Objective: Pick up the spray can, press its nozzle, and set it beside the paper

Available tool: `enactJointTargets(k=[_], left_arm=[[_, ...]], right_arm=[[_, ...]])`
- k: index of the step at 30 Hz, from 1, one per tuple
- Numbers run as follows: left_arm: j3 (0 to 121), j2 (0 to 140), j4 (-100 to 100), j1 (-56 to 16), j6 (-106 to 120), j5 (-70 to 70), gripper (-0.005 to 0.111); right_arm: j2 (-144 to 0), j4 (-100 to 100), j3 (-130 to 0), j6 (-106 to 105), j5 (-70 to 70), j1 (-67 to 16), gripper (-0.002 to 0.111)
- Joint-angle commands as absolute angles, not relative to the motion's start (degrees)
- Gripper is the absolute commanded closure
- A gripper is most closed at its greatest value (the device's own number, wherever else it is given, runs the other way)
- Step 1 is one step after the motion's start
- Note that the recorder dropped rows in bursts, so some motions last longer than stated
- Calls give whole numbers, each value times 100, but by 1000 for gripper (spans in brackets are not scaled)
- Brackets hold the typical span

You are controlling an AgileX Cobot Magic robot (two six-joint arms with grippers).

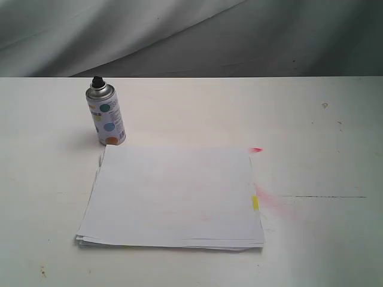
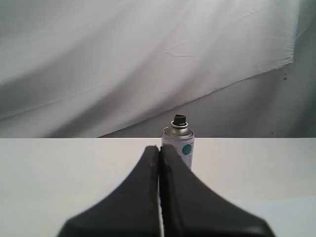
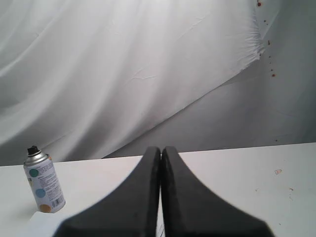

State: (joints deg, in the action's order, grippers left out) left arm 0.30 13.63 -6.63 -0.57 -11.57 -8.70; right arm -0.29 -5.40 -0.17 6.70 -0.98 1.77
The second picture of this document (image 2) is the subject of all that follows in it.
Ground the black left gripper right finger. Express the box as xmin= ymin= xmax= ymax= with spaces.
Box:
xmin=159 ymin=145 xmax=275 ymax=237

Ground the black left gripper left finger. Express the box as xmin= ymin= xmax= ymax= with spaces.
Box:
xmin=58 ymin=146 xmax=160 ymax=237

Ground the white backdrop cloth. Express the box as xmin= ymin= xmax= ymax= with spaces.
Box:
xmin=0 ymin=0 xmax=316 ymax=138

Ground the white spray paint can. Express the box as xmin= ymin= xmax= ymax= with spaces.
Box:
xmin=161 ymin=115 xmax=195 ymax=169

